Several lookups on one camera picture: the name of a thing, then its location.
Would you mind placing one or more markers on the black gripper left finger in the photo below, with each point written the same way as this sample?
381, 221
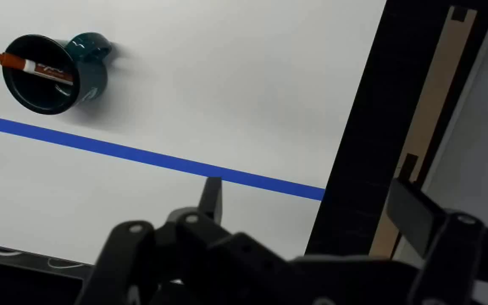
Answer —
142, 260

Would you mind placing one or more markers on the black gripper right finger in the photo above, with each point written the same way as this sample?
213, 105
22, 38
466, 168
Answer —
457, 255

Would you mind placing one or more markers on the red sharpie marker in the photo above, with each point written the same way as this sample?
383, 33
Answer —
45, 70

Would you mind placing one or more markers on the short blue tape line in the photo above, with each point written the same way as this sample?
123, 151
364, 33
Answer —
142, 156

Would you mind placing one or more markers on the brown wooden strip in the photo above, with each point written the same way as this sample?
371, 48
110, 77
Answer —
430, 112

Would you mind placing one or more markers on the dark teal mug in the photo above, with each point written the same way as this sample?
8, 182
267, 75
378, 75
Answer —
88, 73

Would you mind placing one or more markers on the aluminium extrusion rail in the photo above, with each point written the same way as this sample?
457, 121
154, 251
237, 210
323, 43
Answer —
379, 112

